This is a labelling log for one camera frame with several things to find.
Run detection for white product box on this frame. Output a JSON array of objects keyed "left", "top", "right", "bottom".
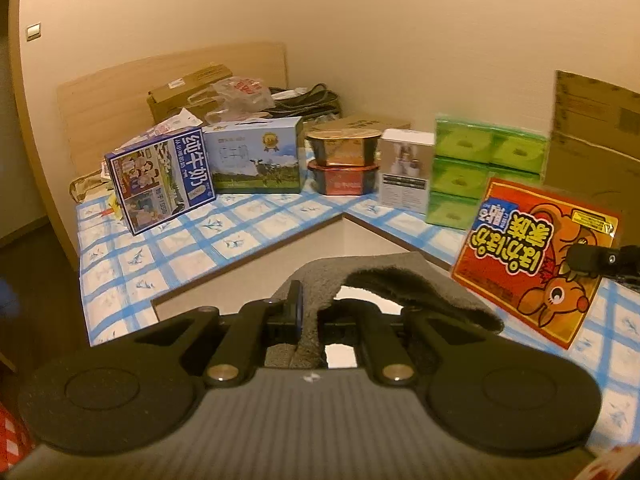
[{"left": 376, "top": 128, "right": 436, "bottom": 211}]

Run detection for light blue cow milk box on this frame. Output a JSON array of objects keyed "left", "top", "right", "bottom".
[{"left": 202, "top": 116, "right": 306, "bottom": 195}]

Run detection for white papers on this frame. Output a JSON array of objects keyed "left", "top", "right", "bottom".
[{"left": 150, "top": 109, "right": 206, "bottom": 138}]

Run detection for red cartoon snack packet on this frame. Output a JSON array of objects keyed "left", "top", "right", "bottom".
[{"left": 450, "top": 176, "right": 623, "bottom": 351}]

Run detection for red checkered cloth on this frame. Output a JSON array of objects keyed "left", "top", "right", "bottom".
[{"left": 0, "top": 402, "right": 36, "bottom": 466}]

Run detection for black bag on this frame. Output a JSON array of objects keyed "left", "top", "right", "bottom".
[{"left": 260, "top": 84, "right": 346, "bottom": 122}]

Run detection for red white printed object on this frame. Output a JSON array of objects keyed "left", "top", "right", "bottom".
[{"left": 575, "top": 446, "right": 640, "bottom": 480}]

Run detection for long cardboard box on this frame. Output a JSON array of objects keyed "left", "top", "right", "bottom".
[{"left": 146, "top": 64, "right": 235, "bottom": 123}]

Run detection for gold lidded food container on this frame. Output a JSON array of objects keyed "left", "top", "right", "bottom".
[{"left": 305, "top": 129, "right": 383, "bottom": 167}]

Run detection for dark red food container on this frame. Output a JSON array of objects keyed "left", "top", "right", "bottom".
[{"left": 306, "top": 160, "right": 379, "bottom": 196}]

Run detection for grey fleece cloth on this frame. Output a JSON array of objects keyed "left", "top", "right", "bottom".
[{"left": 264, "top": 252, "right": 505, "bottom": 368}]

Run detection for large cardboard box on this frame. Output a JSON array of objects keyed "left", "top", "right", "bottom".
[{"left": 542, "top": 70, "right": 640, "bottom": 248}]

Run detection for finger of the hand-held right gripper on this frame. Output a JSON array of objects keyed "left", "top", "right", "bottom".
[{"left": 565, "top": 243, "right": 640, "bottom": 280}]

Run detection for brown storage box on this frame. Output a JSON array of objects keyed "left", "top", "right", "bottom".
[{"left": 150, "top": 211, "right": 458, "bottom": 326}]

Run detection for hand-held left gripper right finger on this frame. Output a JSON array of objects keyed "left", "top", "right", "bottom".
[{"left": 320, "top": 297, "right": 496, "bottom": 387}]

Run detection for wooden headboard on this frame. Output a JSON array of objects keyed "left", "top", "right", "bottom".
[{"left": 56, "top": 41, "right": 290, "bottom": 181}]

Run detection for blue milk carton box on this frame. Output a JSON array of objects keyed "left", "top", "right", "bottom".
[{"left": 103, "top": 127, "right": 217, "bottom": 237}]

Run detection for green tissue pack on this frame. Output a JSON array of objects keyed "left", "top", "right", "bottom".
[{"left": 426, "top": 115, "right": 548, "bottom": 231}]

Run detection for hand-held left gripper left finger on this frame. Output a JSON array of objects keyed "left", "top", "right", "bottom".
[{"left": 132, "top": 280, "right": 304, "bottom": 387}]

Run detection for flat cardboard box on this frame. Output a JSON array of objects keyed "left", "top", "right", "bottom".
[{"left": 302, "top": 112, "right": 412, "bottom": 137}]

